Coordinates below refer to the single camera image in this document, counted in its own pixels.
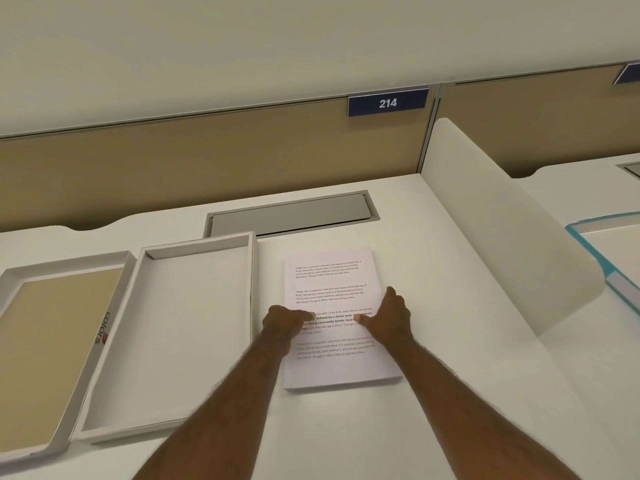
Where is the person's left hand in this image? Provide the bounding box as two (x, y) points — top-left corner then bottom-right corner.
(262, 305), (316, 348)

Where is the person's right hand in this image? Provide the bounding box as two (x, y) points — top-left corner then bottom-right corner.
(355, 287), (415, 348)

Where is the stack of printed white paper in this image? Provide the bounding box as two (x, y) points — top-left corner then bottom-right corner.
(282, 247), (405, 393)

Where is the person's right forearm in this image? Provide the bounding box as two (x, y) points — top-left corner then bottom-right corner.
(381, 336), (584, 480)

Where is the person's left forearm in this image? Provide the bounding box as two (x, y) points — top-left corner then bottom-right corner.
(131, 335), (303, 480)

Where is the white cardboard box tray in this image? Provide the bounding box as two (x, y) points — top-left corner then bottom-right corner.
(69, 231), (259, 444)

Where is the white curved desk divider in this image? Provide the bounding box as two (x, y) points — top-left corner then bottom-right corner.
(421, 117), (606, 338)

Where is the beige partition panel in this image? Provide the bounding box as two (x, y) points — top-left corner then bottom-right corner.
(0, 86), (441, 234)
(436, 62), (640, 179)

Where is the blue number sign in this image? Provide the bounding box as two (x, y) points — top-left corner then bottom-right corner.
(347, 88), (430, 118)
(613, 62), (640, 87)

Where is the teal-edged white tray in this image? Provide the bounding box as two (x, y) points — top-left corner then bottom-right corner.
(564, 211), (640, 316)

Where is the white box lid beige inside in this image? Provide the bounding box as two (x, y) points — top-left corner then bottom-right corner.
(0, 251), (139, 468)

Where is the grey metal partition post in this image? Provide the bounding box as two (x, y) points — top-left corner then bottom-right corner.
(418, 84), (444, 176)

